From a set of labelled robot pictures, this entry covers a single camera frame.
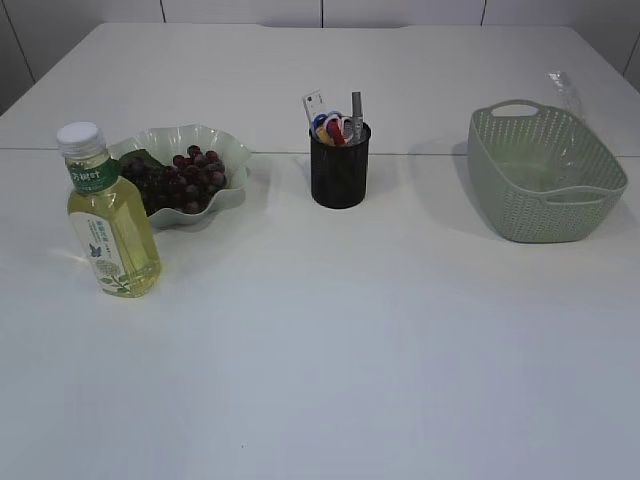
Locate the gold glitter pen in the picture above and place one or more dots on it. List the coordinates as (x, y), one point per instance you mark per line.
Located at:
(323, 136)

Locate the red glitter pen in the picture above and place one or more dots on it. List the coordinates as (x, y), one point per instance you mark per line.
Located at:
(335, 133)

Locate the pink scissors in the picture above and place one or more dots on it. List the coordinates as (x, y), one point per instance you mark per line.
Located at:
(347, 133)

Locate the blue scissors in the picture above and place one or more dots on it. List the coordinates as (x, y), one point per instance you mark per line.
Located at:
(323, 118)

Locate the grey glitter pen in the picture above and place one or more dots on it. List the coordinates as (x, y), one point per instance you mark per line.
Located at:
(357, 118)

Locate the clear plastic ruler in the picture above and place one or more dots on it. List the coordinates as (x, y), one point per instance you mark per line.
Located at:
(314, 105)

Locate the purple grape bunch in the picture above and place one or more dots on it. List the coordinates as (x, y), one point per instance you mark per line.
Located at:
(186, 185)

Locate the green tea bottle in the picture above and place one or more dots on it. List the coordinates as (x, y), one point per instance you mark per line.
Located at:
(107, 214)

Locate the clear plastic sheet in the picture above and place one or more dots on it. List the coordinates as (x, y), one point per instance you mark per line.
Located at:
(565, 95)

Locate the black mesh pen holder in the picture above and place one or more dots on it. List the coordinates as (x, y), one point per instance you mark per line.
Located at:
(338, 174)

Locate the green woven plastic basket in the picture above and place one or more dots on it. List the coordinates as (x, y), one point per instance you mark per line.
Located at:
(544, 177)

